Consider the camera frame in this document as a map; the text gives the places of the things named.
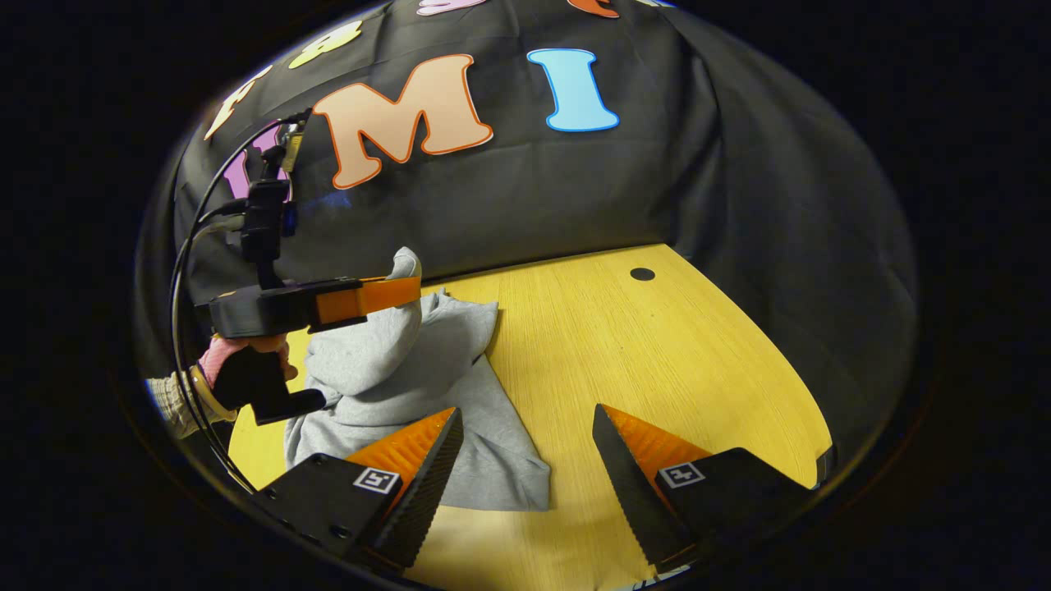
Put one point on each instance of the black backdrop cloth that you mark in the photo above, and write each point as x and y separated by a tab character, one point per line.
657	180

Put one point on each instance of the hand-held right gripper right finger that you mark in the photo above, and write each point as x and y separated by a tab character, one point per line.
628	484

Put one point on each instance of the grey zip-neck sweatshirt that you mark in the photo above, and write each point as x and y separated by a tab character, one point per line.
410	361

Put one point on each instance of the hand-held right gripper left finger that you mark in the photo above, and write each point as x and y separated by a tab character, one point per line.
423	484

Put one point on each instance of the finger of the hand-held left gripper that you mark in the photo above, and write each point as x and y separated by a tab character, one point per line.
365	297

